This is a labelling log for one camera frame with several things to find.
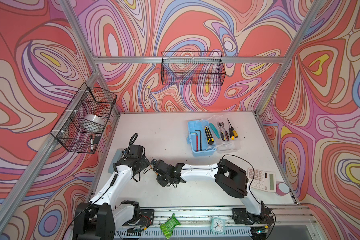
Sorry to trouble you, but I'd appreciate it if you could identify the red hex key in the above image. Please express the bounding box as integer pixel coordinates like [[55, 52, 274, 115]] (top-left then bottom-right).
[[190, 133, 199, 152]]

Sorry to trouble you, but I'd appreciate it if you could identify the black hex key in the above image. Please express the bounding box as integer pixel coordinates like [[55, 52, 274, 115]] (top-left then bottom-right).
[[195, 129, 202, 152]]

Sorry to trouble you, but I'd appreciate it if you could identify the large yellow black utility knife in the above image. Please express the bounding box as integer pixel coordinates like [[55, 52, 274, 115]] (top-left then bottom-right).
[[205, 126, 214, 146]]

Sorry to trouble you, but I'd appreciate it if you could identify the teal utility knife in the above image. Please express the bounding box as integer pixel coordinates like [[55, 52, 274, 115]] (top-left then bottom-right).
[[209, 123, 220, 139]]

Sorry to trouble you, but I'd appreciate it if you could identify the light blue plastic tool box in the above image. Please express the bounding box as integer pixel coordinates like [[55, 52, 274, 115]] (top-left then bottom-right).
[[187, 115, 241, 157]]

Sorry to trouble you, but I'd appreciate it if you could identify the ratchet wrench dark handle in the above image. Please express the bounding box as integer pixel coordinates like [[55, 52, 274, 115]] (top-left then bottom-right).
[[221, 122, 230, 141]]

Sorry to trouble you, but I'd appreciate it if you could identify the screwdriver black orange handle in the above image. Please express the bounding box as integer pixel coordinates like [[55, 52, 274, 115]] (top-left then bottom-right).
[[227, 119, 235, 140]]

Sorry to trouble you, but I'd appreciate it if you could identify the small yellow handle screwdriver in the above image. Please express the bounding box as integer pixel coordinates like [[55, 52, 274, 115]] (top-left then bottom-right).
[[231, 126, 238, 138]]

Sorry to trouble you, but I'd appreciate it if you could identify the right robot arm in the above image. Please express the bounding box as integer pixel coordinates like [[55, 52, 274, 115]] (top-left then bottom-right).
[[151, 159, 265, 216]]

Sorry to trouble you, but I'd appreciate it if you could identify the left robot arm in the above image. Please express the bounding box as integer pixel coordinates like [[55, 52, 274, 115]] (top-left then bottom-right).
[[72, 144, 150, 240]]

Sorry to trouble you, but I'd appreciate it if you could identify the grey blue stapler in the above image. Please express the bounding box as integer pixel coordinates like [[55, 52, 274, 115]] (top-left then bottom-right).
[[108, 149, 123, 174]]

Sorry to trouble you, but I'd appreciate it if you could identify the grey tape roll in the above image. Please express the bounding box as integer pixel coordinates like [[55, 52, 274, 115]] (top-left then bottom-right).
[[84, 114, 106, 126]]

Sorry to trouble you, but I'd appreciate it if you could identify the small teal alarm clock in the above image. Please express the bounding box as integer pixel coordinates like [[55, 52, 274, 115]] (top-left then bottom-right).
[[211, 217, 226, 234]]

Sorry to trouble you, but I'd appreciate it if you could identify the pink calculator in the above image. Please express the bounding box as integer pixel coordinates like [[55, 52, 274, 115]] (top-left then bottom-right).
[[247, 168, 277, 193]]

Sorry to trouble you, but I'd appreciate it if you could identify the pink tape roll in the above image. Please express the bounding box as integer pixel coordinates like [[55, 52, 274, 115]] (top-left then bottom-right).
[[276, 182, 290, 196]]

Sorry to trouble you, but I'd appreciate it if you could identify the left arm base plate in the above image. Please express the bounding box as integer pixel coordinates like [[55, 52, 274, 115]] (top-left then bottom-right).
[[126, 209, 155, 227]]

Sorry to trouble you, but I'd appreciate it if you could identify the black wire basket left wall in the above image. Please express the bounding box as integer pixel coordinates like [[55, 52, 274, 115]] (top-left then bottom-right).
[[51, 83, 117, 154]]

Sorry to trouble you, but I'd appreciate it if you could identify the black wire basket wall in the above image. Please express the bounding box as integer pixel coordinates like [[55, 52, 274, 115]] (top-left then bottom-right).
[[161, 50, 226, 86], [51, 83, 117, 154]]

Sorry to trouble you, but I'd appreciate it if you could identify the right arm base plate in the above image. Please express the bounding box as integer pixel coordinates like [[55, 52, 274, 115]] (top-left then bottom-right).
[[232, 208, 275, 226]]

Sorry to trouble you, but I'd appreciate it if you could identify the black wire basket back wall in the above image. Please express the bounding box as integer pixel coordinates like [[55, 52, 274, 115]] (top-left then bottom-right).
[[161, 50, 226, 86]]

